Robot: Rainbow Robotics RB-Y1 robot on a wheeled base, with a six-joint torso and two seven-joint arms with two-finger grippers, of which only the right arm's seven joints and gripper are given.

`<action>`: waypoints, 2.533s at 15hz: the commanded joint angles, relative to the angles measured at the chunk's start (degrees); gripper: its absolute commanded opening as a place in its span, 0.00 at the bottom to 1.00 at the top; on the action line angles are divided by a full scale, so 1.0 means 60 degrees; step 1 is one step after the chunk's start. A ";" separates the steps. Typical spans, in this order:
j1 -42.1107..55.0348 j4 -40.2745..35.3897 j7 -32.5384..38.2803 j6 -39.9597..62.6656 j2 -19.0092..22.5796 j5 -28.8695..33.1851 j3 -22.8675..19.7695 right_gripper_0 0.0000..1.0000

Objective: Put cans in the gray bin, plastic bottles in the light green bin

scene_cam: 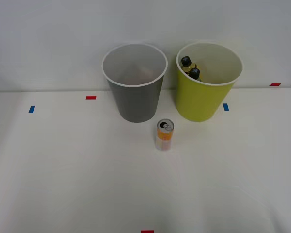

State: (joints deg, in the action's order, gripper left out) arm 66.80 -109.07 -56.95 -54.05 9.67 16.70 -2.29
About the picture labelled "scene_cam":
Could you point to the yellow-green plastic waste bin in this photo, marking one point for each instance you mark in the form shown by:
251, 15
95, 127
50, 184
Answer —
198, 99

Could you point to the yellow bottle black cap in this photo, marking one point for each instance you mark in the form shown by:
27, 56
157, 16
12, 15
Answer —
194, 72
186, 61

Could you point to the orange drink can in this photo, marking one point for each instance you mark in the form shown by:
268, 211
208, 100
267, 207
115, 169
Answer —
164, 139

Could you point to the grey plastic waste bin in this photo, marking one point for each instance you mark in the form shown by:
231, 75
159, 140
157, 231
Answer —
138, 104

